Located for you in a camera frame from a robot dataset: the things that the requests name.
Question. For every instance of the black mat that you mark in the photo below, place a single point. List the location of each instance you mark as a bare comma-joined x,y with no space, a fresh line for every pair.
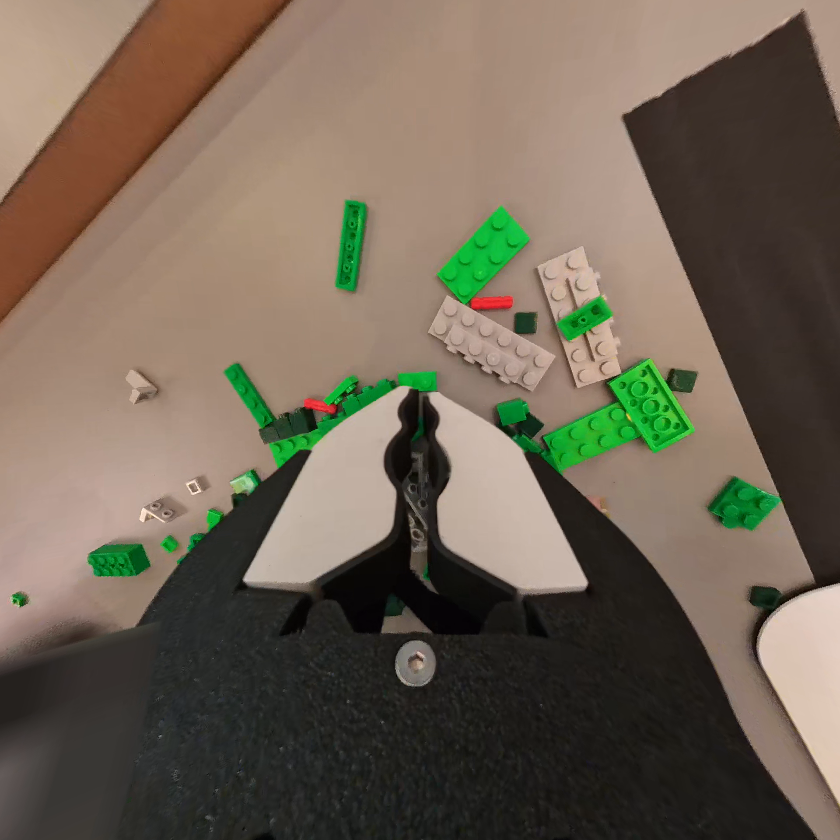
748,262

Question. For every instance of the clear green toy piece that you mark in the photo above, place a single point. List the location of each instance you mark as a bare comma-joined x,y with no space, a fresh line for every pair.
244,482

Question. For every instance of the green six-stud toy brick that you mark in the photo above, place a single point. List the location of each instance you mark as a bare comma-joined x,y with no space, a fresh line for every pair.
119,560

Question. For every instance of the wide green toy plate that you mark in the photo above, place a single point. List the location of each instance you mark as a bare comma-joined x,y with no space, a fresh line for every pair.
289,450

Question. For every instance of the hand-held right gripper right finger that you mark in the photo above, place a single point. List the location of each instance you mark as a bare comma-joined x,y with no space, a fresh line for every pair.
499,512

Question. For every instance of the tiny white square piece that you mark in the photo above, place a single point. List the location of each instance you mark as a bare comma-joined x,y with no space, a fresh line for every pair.
196,486

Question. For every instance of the grey long toy plate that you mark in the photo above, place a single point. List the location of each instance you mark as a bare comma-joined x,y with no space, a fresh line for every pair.
491,351
565,282

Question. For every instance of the thick green toy brick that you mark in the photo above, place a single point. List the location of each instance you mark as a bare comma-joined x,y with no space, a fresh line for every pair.
743,503

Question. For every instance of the long narrow green toy plate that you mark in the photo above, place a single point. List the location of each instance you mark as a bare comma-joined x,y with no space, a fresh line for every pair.
351,245

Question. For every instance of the dark green toy bricks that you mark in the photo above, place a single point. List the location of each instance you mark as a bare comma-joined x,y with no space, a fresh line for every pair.
289,425

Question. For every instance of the small green toy brick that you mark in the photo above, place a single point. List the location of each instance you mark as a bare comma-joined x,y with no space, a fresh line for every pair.
512,412

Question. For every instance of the dark grey toy beam piece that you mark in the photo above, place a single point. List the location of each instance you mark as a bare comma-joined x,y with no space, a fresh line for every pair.
417,502

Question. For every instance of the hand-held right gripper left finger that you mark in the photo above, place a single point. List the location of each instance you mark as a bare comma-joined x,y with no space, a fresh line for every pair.
328,505

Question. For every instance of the green eight-stud toy plate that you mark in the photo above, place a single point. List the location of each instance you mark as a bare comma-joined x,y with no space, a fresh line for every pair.
590,434

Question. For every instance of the dark green square tile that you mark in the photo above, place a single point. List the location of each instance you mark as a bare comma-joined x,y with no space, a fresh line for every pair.
526,322
533,426
682,379
765,596

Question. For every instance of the small green toy piece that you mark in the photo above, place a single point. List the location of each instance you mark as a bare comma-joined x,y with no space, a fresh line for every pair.
214,518
195,541

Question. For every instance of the red toy rod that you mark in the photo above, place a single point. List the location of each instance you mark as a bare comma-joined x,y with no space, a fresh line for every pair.
491,302
320,406

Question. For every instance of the bright green eight-stud plate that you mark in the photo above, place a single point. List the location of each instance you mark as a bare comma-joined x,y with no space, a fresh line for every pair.
484,254

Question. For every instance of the small grey bracket piece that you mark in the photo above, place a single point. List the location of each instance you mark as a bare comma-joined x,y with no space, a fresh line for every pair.
140,386

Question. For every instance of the green plate showing underside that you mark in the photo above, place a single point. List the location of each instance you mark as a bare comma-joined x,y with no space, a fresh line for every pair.
651,405

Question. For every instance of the brown wooden strip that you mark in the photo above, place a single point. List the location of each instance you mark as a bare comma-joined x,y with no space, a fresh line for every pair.
118,124

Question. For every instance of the white rounded object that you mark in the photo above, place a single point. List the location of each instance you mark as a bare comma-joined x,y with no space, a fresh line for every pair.
804,682

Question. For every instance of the pile of green toy pieces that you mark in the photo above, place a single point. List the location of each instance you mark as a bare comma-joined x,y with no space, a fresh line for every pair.
367,397

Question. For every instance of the tiny green one-stud piece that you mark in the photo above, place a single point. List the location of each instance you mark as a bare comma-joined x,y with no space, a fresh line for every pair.
19,598
169,543

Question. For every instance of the grey two-hole bracket piece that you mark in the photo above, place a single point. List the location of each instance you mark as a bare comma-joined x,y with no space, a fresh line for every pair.
161,510

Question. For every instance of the narrow green four-stud plate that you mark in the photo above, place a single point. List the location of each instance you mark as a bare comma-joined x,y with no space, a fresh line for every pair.
249,396

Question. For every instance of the small green flat plate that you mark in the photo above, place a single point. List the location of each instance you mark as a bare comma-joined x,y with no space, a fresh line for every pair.
417,379

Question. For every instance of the small green two-stud plate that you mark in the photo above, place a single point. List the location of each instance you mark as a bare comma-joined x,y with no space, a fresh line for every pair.
584,318

